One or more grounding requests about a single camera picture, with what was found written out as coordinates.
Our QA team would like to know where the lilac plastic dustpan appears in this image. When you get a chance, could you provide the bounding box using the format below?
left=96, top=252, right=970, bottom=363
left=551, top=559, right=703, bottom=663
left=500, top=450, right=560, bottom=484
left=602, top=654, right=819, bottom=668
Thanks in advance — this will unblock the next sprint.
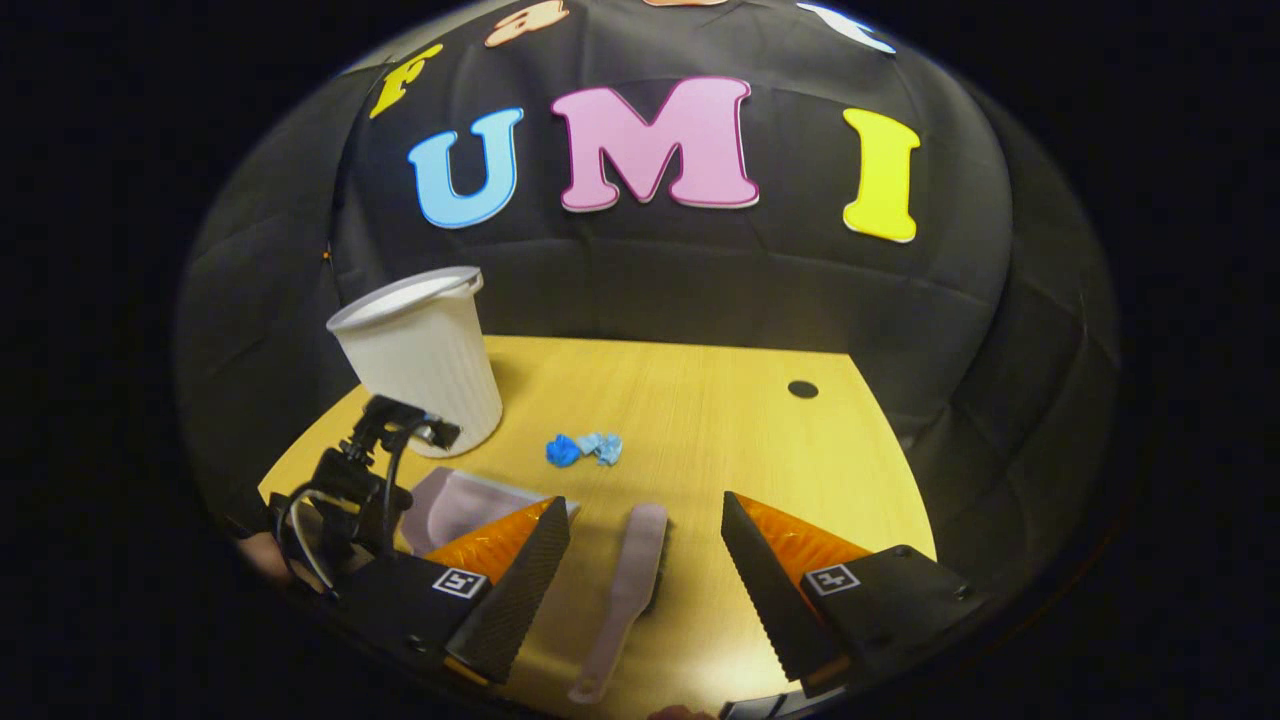
left=400, top=465, right=581, bottom=557

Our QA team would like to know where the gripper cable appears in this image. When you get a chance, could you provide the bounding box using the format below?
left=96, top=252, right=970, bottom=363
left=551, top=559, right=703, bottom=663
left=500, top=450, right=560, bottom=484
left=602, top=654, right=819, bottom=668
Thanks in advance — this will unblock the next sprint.
left=276, top=488, right=343, bottom=599

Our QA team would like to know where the wooden desktop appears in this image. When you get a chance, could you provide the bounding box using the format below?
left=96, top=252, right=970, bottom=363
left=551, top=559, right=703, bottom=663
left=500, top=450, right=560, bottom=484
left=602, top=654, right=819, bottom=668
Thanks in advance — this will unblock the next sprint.
left=258, top=335, right=938, bottom=716

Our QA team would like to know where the white ribbed garbage bin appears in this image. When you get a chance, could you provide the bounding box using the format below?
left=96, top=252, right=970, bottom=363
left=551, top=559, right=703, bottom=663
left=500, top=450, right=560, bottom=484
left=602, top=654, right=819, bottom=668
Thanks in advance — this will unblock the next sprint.
left=326, top=265, right=504, bottom=459

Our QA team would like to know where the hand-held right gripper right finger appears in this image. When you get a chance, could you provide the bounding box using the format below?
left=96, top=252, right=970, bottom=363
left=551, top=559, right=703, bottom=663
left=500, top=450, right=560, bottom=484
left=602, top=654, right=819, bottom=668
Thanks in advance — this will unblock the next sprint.
left=720, top=490, right=991, bottom=701

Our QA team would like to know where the small lilac broom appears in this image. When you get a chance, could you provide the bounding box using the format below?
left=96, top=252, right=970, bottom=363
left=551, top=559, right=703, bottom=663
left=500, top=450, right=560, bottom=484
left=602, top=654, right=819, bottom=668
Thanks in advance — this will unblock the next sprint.
left=568, top=502, right=669, bottom=705

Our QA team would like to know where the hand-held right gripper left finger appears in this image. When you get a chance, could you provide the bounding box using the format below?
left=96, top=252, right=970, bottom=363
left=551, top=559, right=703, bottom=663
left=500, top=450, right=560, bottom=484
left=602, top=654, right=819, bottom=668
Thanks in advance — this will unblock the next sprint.
left=345, top=497, right=573, bottom=691

